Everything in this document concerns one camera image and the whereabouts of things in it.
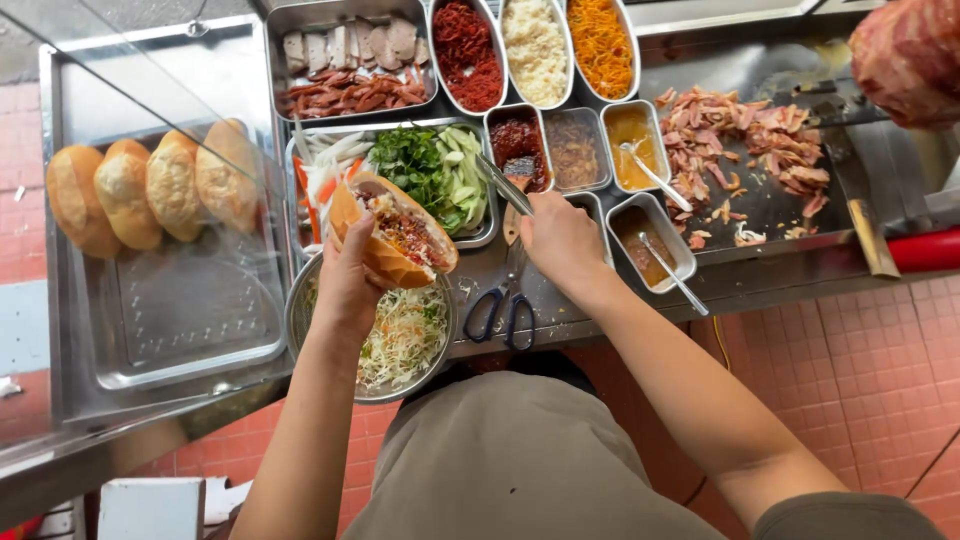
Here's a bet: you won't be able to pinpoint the person's left hand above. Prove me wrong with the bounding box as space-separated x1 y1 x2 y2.
311 213 389 336

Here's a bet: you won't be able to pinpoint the person's right hand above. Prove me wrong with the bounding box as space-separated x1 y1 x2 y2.
519 191 611 291

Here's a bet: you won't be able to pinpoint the metal tongs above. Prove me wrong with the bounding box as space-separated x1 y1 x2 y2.
474 152 536 219

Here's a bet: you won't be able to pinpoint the baguette sandwich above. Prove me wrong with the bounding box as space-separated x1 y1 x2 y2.
328 171 460 291

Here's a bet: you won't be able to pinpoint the small metal container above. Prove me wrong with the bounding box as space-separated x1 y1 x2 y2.
562 191 616 271

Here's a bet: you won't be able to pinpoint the metal vegetable tray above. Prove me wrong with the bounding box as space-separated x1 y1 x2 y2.
285 117 500 260

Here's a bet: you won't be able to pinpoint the metal container of fried shallots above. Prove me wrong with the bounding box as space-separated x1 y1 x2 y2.
542 107 614 195

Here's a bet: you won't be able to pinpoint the sliced cucumber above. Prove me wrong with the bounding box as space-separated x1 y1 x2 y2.
435 126 490 234

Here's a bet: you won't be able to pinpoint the metal container of chili sauce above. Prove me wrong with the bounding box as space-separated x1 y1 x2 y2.
483 103 556 198

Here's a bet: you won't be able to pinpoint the metal container of brown sauce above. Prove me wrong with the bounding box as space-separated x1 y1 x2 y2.
604 192 699 295

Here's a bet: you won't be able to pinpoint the metal spoon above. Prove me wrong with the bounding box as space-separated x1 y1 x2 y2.
637 231 711 318
618 141 695 213

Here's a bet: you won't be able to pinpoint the metal container of yellow sauce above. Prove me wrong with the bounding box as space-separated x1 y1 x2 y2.
600 99 672 195

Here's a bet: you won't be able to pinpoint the green herbs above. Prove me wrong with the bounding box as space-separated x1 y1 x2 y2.
367 126 451 215

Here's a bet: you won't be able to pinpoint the oval tray of white shreds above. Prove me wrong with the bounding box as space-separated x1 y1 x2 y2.
497 0 576 111

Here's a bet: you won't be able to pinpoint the oval tray of red shreds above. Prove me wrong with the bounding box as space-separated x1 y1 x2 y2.
427 0 511 117

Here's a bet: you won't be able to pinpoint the shredded cabbage salad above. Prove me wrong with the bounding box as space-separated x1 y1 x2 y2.
356 285 451 391

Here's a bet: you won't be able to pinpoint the oval tray of orange shreds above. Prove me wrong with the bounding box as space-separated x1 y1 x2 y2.
564 0 642 104

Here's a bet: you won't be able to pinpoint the chopped grilled meat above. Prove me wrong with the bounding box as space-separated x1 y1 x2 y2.
654 84 832 250

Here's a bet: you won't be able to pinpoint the steel griddle plate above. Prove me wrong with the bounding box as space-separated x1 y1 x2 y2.
637 37 894 265

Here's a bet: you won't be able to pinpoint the pickled daikon and carrot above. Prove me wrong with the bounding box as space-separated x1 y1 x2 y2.
292 131 372 256

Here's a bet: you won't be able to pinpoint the red sliced sausage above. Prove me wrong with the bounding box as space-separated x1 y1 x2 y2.
281 67 429 120

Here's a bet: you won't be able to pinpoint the person's olive clothing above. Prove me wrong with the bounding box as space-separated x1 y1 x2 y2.
341 352 948 540

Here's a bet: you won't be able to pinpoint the pale sliced pork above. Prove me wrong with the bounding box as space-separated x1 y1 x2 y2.
282 16 431 74

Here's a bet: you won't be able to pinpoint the round metal bowl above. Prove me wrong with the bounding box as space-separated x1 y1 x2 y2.
283 251 459 406

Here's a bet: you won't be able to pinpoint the rectangular metal meat tray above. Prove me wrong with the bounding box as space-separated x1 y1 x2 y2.
264 0 440 123

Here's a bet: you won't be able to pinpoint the crusty bread roll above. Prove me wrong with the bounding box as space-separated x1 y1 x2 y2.
145 129 205 243
46 144 123 260
93 138 164 251
195 118 260 234

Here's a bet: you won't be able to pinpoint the perforated metal tray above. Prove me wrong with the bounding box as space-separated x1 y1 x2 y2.
71 123 290 391

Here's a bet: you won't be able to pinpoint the red cylinder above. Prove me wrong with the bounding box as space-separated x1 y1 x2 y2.
887 227 960 275

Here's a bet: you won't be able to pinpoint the kebab meat spit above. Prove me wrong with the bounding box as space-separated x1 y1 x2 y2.
849 0 960 132

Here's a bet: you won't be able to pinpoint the glass display case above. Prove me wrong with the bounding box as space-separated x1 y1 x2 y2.
0 0 295 459

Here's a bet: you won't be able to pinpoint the white stool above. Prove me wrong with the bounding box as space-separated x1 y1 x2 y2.
97 477 252 540

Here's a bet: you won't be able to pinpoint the wooden handled spoon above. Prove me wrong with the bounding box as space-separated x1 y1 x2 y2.
501 155 538 247

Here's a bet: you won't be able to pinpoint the black handled scissors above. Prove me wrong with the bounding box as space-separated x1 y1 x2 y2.
462 238 538 352

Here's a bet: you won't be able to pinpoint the yellow cable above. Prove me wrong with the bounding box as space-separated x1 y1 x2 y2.
711 315 732 374

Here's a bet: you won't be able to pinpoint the wooden handled knife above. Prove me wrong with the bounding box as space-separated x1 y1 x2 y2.
813 93 901 280

